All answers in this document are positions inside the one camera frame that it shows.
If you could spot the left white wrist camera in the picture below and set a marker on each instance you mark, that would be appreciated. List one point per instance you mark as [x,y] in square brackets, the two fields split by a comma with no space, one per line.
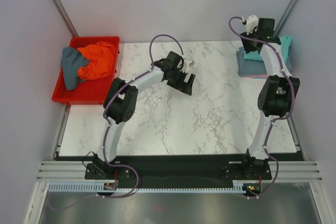
[187,64]

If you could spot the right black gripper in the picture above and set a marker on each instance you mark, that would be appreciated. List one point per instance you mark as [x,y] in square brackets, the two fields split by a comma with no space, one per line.
[248,48]

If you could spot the teal t shirt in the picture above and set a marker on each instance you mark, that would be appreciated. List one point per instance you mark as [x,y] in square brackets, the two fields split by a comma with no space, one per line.
[285,45]

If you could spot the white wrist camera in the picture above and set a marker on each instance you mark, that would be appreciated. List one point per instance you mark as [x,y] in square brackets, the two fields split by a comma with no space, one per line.
[187,64]
[251,24]

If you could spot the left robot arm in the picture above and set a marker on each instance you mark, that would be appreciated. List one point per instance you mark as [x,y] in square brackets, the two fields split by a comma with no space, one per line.
[120,104]

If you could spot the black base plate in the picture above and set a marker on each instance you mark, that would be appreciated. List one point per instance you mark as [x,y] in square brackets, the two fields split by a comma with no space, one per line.
[183,171]

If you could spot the orange t shirt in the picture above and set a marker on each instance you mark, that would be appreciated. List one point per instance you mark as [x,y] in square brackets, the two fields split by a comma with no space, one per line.
[101,58]

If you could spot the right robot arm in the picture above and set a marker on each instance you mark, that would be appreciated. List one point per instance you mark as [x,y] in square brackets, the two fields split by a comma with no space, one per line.
[276,98]

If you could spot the aluminium frame rail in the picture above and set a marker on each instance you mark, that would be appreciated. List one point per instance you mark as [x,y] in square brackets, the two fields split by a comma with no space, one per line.
[295,171]

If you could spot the folded grey blue shirt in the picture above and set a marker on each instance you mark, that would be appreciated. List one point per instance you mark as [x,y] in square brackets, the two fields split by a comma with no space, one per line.
[252,68]

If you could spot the folded pink shirt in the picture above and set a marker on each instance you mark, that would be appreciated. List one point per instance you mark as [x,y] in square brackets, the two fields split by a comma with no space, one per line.
[260,76]

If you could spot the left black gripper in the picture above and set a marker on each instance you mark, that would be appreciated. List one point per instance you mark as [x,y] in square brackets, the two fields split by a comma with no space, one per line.
[181,86]

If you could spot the grey blue crumpled shirt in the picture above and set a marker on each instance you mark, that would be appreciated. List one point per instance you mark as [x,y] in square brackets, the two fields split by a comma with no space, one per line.
[72,60]

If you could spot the white slotted cable duct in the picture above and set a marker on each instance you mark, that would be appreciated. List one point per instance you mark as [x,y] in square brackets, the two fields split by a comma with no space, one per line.
[102,187]

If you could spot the red plastic bin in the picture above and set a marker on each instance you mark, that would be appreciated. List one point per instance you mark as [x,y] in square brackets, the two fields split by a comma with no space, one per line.
[88,92]

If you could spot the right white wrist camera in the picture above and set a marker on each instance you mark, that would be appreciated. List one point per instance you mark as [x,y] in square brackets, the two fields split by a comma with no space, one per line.
[251,24]

